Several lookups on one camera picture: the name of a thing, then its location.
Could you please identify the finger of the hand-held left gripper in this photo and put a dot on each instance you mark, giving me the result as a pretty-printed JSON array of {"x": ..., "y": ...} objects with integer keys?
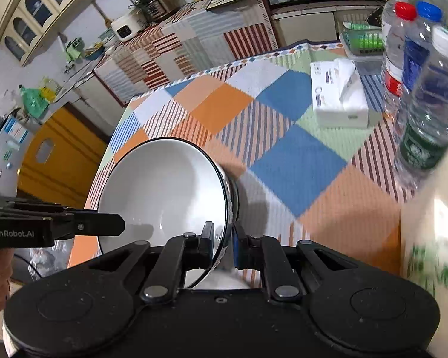
[
  {"x": 97, "y": 225},
  {"x": 41, "y": 207}
]

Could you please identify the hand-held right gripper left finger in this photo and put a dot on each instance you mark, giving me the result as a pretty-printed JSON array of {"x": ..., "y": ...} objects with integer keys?
[{"x": 209, "y": 244}]

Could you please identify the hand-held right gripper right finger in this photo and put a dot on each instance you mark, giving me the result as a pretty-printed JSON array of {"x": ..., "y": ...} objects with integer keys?
[{"x": 238, "y": 248}]

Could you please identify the white bowl black rim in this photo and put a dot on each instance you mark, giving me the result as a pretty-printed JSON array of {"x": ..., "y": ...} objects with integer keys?
[{"x": 164, "y": 194}]

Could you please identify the yellow wooden chair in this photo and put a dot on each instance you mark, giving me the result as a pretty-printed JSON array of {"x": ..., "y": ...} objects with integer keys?
[{"x": 67, "y": 156}]

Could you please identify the silver refrigerator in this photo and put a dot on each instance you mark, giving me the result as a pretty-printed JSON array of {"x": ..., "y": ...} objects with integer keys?
[{"x": 5, "y": 149}]

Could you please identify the green plastic bag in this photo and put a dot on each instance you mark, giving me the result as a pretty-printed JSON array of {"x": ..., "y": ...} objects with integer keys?
[{"x": 35, "y": 102}]

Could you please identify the patchwork checked tablecloth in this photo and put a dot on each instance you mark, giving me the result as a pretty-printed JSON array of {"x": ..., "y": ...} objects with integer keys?
[{"x": 283, "y": 149}]

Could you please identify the blue basin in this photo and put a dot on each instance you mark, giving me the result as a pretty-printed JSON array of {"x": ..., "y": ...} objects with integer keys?
[{"x": 94, "y": 53}]

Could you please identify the white tissue pack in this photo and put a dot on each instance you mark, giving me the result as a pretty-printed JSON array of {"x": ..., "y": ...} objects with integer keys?
[{"x": 338, "y": 100}]

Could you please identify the cream bottle green print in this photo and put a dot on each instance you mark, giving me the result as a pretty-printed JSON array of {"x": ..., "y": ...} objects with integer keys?
[{"x": 436, "y": 238}]

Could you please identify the white rice cooker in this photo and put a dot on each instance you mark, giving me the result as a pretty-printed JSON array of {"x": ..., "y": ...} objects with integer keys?
[{"x": 127, "y": 28}]

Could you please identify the striped patchwork counter cloth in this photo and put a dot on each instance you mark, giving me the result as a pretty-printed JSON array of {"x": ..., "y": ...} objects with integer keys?
[{"x": 194, "y": 41}]

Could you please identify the green label water bottle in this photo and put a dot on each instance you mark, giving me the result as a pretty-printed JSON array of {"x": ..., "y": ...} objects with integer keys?
[{"x": 429, "y": 126}]

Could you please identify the black pressure cooker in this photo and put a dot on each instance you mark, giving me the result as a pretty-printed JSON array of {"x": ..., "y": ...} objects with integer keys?
[{"x": 153, "y": 3}]

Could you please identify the clear container green contents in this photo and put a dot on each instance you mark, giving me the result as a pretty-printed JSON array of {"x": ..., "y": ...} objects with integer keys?
[{"x": 362, "y": 41}]

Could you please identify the red cap water bottle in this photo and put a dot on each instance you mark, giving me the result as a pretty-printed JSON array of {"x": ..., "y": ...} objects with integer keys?
[{"x": 395, "y": 52}]

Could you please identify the blue cap water bottle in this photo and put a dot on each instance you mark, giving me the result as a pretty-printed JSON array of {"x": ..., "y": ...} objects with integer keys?
[{"x": 420, "y": 52}]

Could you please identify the small white cap water bottle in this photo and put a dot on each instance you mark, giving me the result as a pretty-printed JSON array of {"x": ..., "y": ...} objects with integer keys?
[{"x": 392, "y": 3}]

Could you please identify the cream wall cabinet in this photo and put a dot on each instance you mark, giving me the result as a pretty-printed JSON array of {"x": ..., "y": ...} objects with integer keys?
[{"x": 33, "y": 11}]

